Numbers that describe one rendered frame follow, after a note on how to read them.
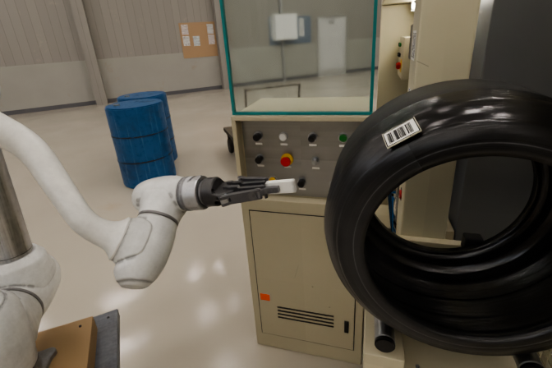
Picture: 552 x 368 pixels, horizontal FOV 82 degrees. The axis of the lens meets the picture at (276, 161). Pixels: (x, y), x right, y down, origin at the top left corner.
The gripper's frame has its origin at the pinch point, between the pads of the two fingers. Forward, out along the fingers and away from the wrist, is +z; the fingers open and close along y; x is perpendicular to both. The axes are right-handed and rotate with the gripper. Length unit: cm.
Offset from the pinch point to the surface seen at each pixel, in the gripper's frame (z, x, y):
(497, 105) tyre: 41.0, -15.0, -8.5
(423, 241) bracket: 32, 33, 24
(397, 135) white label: 26.2, -12.6, -10.2
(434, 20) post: 38, -29, 26
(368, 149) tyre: 21.1, -9.9, -8.2
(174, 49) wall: -582, -100, 898
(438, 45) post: 39, -23, 26
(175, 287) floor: -121, 106, 80
